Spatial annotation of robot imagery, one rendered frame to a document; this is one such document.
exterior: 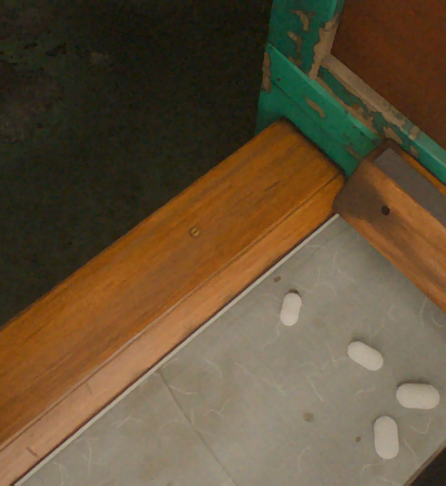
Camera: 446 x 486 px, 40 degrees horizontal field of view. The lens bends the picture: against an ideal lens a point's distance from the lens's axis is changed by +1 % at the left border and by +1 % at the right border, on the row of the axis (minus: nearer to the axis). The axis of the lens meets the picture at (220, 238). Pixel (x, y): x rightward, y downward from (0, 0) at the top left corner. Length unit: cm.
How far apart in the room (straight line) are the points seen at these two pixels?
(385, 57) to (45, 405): 42
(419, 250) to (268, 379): 18
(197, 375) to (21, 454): 17
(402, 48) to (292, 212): 19
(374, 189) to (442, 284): 10
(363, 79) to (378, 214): 12
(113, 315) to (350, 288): 23
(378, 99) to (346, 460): 32
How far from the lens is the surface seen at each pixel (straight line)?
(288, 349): 60
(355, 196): 57
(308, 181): 64
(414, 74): 53
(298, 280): 62
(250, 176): 64
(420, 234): 55
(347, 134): 62
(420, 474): 28
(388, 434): 58
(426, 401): 60
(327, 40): 57
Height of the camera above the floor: 132
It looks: 66 degrees down
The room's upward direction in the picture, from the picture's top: 3 degrees clockwise
